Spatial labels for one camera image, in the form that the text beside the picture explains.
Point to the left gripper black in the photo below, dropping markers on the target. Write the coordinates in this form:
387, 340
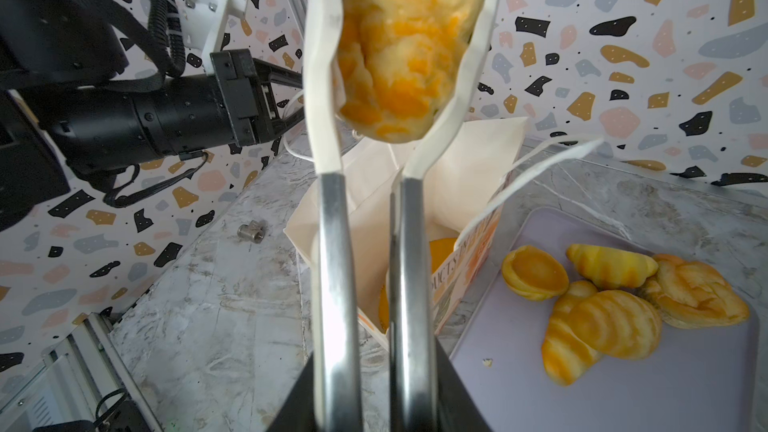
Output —
100, 130

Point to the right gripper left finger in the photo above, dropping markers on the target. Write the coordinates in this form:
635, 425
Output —
297, 412

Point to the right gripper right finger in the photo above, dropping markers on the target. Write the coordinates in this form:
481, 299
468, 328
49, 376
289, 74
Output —
456, 411

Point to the striped croissant bread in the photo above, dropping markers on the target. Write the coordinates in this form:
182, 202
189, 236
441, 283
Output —
617, 324
564, 356

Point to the steel tongs white tips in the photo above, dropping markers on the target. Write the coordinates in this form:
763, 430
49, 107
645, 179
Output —
413, 367

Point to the round yellow tart bread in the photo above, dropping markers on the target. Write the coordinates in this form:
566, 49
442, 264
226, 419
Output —
534, 274

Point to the braided twist pastry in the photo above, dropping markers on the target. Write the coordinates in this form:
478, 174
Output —
399, 61

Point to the printed paper bread bag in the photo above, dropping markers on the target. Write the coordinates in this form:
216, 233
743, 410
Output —
464, 193

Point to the large sesame oval bread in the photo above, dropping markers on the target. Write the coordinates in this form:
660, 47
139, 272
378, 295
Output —
440, 250

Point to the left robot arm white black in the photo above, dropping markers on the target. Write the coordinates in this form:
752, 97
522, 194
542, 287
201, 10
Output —
49, 45

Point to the small metal cylinder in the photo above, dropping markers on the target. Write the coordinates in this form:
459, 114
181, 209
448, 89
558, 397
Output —
253, 231

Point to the small striped yellow roll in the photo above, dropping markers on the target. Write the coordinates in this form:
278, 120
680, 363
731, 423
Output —
611, 268

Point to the lilac plastic tray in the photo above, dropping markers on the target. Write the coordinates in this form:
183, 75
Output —
696, 380

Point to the knotted brown bun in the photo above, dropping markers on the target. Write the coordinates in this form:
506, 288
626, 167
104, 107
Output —
692, 295

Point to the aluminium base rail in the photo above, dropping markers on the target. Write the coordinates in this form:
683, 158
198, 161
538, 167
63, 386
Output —
82, 384

